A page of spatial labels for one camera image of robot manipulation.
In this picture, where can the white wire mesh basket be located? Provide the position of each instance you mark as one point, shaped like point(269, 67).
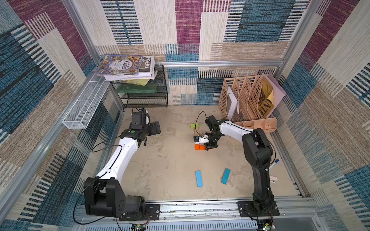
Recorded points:
point(82, 111)

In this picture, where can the pink small stapler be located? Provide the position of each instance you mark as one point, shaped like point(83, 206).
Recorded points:
point(273, 179)

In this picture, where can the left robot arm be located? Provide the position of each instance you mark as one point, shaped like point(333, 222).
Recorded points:
point(103, 194)

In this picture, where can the pink folder in organizer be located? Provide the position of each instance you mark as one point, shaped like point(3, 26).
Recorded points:
point(279, 92)

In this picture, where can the light blue building block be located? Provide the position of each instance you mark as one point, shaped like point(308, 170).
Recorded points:
point(199, 178)

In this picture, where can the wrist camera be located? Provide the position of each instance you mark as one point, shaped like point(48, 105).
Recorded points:
point(140, 119)
point(201, 139)

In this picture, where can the green folder on shelf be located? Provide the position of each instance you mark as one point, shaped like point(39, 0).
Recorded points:
point(129, 88)

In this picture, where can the yellow black magazine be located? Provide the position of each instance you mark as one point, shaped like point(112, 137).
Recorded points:
point(266, 99)

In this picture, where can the green building block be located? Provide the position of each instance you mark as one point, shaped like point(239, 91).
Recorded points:
point(193, 126)

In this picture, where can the white box in organizer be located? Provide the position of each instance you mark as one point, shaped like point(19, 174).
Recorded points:
point(231, 104)

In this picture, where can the teal building block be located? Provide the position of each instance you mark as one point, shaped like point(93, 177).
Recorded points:
point(225, 176)

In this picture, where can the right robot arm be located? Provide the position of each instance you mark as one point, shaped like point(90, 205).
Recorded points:
point(258, 152)

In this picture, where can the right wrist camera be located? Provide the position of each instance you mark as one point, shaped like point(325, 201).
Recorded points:
point(201, 139)

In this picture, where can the colourful illustrated book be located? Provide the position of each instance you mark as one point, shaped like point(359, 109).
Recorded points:
point(114, 64)

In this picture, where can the pink desk file organizer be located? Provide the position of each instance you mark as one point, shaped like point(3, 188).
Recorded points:
point(247, 90)

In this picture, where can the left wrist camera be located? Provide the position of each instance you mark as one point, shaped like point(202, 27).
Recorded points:
point(140, 119)

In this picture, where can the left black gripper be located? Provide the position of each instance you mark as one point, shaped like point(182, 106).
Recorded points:
point(152, 130)

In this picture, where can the black and white Folio book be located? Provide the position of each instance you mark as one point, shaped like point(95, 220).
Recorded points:
point(146, 72)

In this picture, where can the black wire shelf rack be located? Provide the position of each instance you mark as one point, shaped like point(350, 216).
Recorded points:
point(153, 94)

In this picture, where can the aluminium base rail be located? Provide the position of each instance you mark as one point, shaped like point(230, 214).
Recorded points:
point(296, 214)

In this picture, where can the blue white marker pen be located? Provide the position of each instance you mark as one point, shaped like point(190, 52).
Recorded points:
point(274, 163)

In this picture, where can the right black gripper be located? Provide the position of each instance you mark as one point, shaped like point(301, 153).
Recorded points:
point(210, 139)

